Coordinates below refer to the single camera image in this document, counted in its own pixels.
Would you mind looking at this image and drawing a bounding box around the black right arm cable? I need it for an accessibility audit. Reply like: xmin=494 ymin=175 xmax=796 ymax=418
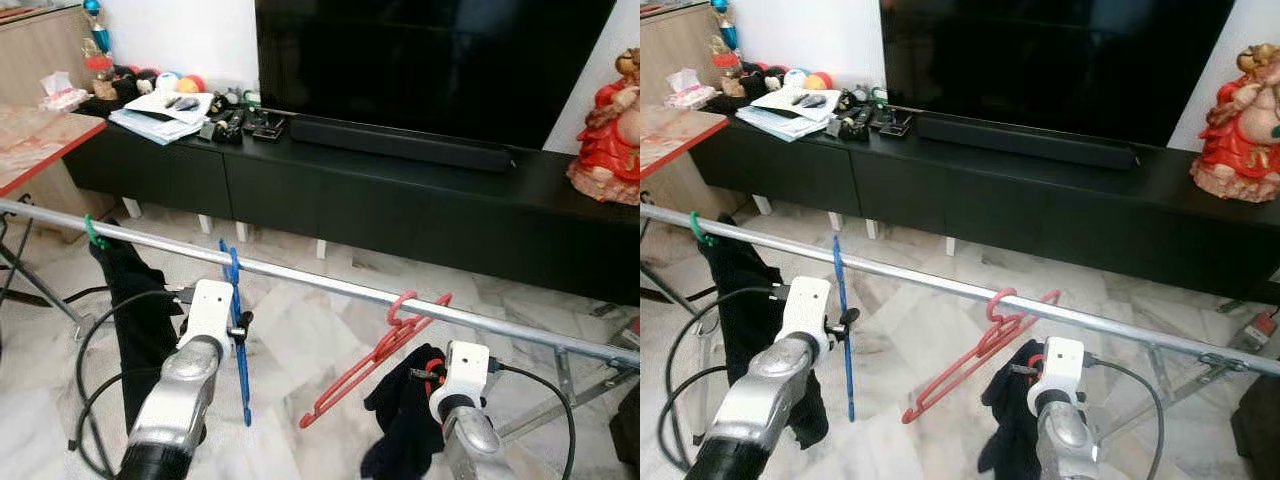
xmin=1083 ymin=352 xmax=1167 ymax=480
xmin=488 ymin=358 xmax=579 ymax=480

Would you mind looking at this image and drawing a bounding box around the red lidded glass jar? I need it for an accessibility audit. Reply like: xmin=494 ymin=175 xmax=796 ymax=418
xmin=712 ymin=50 xmax=741 ymax=93
xmin=85 ymin=52 xmax=113 ymax=96

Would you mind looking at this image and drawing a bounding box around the light wood sideboard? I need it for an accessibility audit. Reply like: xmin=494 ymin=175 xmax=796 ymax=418
xmin=0 ymin=5 xmax=101 ymax=241
xmin=640 ymin=3 xmax=726 ymax=219

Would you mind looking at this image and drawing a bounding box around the silver metal clothes rail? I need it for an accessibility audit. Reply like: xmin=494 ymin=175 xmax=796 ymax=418
xmin=640 ymin=203 xmax=1280 ymax=376
xmin=0 ymin=198 xmax=641 ymax=369

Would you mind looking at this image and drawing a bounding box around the blue gold trophy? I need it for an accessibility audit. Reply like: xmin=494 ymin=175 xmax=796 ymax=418
xmin=82 ymin=0 xmax=113 ymax=56
xmin=708 ymin=0 xmax=739 ymax=51

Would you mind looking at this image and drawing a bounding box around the red robed figure statue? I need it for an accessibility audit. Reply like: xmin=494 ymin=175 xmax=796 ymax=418
xmin=1190 ymin=42 xmax=1280 ymax=203
xmin=567 ymin=48 xmax=641 ymax=206

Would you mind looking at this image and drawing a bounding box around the marble top red-edged table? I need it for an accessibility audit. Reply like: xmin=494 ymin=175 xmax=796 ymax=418
xmin=640 ymin=105 xmax=731 ymax=181
xmin=0 ymin=104 xmax=109 ymax=199

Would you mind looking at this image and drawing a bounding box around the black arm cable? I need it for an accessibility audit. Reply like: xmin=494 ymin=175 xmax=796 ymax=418
xmin=68 ymin=285 xmax=196 ymax=479
xmin=657 ymin=285 xmax=791 ymax=476
xmin=488 ymin=358 xmax=579 ymax=480
xmin=1083 ymin=352 xmax=1167 ymax=480

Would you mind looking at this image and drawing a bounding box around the long black tv cabinet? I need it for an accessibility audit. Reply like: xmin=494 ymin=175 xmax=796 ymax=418
xmin=62 ymin=95 xmax=641 ymax=306
xmin=688 ymin=92 xmax=1280 ymax=306

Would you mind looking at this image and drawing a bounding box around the white open booklet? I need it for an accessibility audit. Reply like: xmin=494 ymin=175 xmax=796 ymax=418
xmin=750 ymin=86 xmax=841 ymax=123
xmin=125 ymin=90 xmax=214 ymax=126

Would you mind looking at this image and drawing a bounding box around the red plastic hanger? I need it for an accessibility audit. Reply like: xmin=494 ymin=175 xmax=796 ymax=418
xmin=900 ymin=288 xmax=1061 ymax=425
xmin=298 ymin=290 xmax=453 ymax=429

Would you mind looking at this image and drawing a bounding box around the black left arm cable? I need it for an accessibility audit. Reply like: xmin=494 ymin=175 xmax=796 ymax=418
xmin=68 ymin=285 xmax=196 ymax=479
xmin=657 ymin=285 xmax=791 ymax=476

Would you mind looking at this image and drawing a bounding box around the blue plastic hanger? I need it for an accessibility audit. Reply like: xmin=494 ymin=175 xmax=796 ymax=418
xmin=219 ymin=238 xmax=254 ymax=428
xmin=832 ymin=234 xmax=857 ymax=422

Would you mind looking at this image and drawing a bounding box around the silver rack leg frame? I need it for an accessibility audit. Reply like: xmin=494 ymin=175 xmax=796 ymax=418
xmin=495 ymin=340 xmax=641 ymax=446
xmin=1095 ymin=335 xmax=1280 ymax=446
xmin=640 ymin=268 xmax=698 ymax=326
xmin=0 ymin=240 xmax=89 ymax=326

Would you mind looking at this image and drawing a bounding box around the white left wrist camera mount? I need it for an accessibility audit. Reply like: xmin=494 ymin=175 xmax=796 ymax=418
xmin=183 ymin=279 xmax=236 ymax=353
xmin=772 ymin=276 xmax=833 ymax=363

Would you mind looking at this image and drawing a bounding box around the large black television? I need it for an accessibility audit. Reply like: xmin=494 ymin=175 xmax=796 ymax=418
xmin=880 ymin=0 xmax=1238 ymax=149
xmin=255 ymin=0 xmax=618 ymax=151

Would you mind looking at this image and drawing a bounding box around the black soundbar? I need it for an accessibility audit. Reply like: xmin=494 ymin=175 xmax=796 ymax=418
xmin=915 ymin=112 xmax=1141 ymax=171
xmin=288 ymin=114 xmax=516 ymax=173

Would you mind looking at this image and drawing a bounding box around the pink tissue box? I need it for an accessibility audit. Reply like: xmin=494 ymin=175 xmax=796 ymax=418
xmin=40 ymin=72 xmax=89 ymax=113
xmin=665 ymin=68 xmax=713 ymax=109

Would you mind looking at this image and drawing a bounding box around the pale paper stack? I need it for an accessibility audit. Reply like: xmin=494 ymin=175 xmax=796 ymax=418
xmin=735 ymin=105 xmax=833 ymax=143
xmin=108 ymin=108 xmax=206 ymax=146

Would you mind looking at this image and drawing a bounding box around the navy shirt orange collar lining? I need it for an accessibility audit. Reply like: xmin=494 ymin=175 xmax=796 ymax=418
xmin=360 ymin=343 xmax=448 ymax=480
xmin=977 ymin=340 xmax=1046 ymax=480

